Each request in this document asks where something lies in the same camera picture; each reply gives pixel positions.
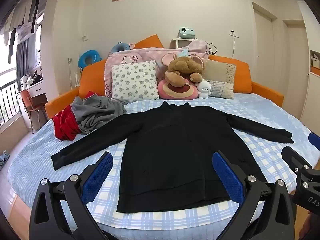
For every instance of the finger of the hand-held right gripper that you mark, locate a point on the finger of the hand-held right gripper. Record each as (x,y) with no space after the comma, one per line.
(315,141)
(293,157)

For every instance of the white floral pillow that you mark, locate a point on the white floral pillow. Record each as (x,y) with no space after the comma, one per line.
(135,80)

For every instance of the black hoodie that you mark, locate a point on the black hoodie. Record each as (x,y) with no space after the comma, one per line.
(170,155)

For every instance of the hanging white garment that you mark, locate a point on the hanging white garment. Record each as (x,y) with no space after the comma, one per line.
(20,12)

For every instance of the blue denim cloth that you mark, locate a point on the blue denim cloth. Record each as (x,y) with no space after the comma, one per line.
(3,160)

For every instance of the white wall shelf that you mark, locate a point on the white wall shelf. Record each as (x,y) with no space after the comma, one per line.
(176,42)

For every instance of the beige patchwork pillow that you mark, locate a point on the beige patchwork pillow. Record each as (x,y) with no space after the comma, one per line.
(221,80)

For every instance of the orange sofa bed frame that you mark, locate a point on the orange sofa bed frame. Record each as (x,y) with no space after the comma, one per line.
(92,80)

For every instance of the cream door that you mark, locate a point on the cream door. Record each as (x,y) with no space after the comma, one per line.
(295,62)
(263,47)

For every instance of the grey garment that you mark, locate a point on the grey garment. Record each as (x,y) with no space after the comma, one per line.
(100,112)

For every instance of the light blue cone toy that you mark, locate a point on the light blue cone toy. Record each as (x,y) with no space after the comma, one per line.
(184,53)

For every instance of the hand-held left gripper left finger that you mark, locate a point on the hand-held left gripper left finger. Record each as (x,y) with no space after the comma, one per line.
(100,171)

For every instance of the round pink striped cushion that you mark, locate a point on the round pink striped cushion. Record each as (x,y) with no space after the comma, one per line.
(172,91)

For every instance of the white desk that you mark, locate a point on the white desk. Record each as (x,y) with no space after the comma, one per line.
(37,90)

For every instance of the pink folded quilt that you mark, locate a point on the pink folded quilt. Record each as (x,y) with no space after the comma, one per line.
(195,47)

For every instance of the mint green projector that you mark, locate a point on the mint green projector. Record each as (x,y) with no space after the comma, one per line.
(186,33)

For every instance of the hanging black garment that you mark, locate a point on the hanging black garment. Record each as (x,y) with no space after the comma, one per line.
(32,17)

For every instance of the blue plaid blanket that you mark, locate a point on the blue plaid blanket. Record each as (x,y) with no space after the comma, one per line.
(37,150)

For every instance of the white folding rack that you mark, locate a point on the white folding rack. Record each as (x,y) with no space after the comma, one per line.
(72,72)

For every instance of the pink cat print pillow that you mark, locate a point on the pink cat print pillow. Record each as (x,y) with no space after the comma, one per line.
(130,58)

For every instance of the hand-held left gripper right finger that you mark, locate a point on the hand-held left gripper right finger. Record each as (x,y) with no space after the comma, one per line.
(225,172)

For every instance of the brown plush toy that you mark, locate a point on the brown plush toy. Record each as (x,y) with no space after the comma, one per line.
(185,66)

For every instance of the black balcony railing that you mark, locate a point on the black balcony railing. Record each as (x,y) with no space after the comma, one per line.
(7,100)

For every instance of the red garment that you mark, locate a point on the red garment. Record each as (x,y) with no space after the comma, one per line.
(66,125)

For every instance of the small white plush toy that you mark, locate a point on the small white plush toy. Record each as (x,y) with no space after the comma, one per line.
(203,88)

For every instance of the orange chair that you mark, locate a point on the orange chair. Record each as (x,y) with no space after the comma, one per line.
(30,102)

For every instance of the orange cushion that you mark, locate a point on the orange cushion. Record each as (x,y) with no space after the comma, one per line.
(150,42)

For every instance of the white cabinet with orange niche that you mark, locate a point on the white cabinet with orange niche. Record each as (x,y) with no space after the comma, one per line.
(312,92)

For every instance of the grey curtain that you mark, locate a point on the grey curtain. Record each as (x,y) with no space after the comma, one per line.
(22,65)

